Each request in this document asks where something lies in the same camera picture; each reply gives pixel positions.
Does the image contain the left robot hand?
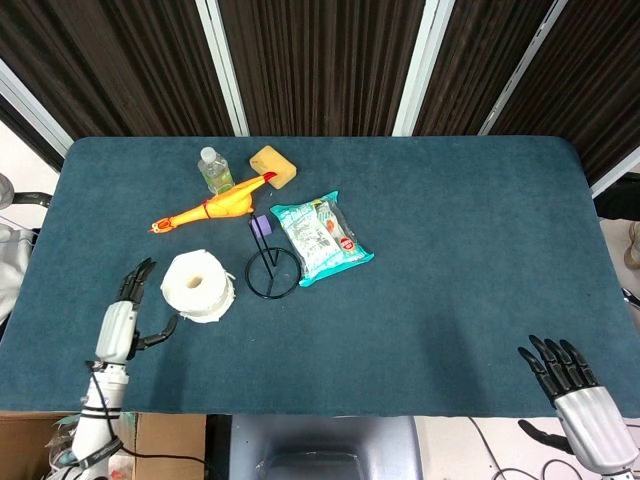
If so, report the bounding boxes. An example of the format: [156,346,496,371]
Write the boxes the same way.
[94,257,179,363]

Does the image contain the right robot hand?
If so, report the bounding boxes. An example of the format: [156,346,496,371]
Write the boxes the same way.
[516,334,640,476]

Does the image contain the white toilet paper roll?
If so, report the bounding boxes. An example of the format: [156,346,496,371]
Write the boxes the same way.
[159,248,236,325]

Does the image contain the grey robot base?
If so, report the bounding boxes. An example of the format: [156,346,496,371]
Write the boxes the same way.
[229,414,424,480]

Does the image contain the cardboard box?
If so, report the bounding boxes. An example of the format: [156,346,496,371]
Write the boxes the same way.
[0,410,207,480]

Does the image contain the yellow rubber chicken toy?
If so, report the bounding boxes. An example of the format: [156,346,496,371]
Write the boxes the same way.
[148,171,277,235]

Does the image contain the black chair armrest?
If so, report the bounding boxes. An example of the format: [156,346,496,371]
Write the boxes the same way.
[7,191,53,208]

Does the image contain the clear plastic bottle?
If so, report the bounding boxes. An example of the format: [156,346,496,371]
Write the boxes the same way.
[197,146,235,196]

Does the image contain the teal snack package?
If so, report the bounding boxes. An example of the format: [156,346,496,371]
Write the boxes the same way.
[269,189,375,288]

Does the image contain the yellow sponge block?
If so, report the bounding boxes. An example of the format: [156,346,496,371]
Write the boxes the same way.
[249,145,298,190]

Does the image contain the white floor cable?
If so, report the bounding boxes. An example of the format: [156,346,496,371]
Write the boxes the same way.
[467,416,581,480]

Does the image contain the black wire roll holder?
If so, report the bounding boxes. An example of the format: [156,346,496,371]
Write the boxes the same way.
[244,214,303,301]

